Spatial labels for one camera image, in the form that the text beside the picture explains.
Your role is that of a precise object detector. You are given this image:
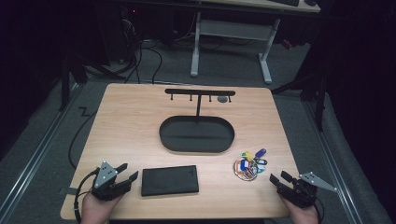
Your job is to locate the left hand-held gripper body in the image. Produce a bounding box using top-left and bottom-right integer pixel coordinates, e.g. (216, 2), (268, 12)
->
(91, 161), (132, 202)

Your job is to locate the black floor cable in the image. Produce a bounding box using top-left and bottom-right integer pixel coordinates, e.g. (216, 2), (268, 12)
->
(67, 105), (98, 171)

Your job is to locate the person's left hand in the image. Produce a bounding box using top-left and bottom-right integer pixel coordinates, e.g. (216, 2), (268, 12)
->
(79, 191), (124, 224)

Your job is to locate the aluminium floor rail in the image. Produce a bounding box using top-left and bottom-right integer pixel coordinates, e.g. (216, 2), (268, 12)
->
(0, 83), (80, 218)
(302, 100), (364, 224)

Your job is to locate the black metal stand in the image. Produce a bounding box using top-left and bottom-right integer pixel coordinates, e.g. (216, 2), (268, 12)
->
(58, 50), (127, 112)
(270, 66), (329, 133)

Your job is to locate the small glass dish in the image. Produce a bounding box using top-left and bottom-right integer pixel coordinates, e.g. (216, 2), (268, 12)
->
(233, 155), (261, 182)

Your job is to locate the person's right hand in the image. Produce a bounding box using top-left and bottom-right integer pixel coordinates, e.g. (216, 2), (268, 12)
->
(279, 195), (320, 224)

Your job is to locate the grey tape strip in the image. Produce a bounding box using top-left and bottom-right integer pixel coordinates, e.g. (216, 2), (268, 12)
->
(59, 187), (78, 197)

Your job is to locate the white-legged wooden desk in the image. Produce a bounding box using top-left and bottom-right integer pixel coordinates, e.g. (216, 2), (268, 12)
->
(190, 0), (322, 85)

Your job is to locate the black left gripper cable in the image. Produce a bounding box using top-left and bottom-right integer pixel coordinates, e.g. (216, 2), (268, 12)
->
(73, 170), (98, 224)

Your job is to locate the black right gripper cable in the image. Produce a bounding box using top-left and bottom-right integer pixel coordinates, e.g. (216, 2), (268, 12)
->
(313, 201), (325, 224)

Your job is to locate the pile of colourful key tags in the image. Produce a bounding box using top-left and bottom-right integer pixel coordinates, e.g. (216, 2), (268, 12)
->
(235, 147), (269, 181)

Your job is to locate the black key stand with tray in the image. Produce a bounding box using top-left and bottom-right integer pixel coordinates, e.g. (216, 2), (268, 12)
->
(159, 88), (236, 154)

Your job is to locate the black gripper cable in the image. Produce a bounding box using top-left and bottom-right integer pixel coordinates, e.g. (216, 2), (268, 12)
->
(313, 201), (325, 224)
(73, 170), (98, 224)

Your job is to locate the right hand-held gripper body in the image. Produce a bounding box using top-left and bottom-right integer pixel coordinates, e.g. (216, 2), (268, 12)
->
(276, 171), (338, 209)

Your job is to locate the bundle of black cables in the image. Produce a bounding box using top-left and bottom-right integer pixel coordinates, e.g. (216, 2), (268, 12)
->
(120, 17), (163, 85)

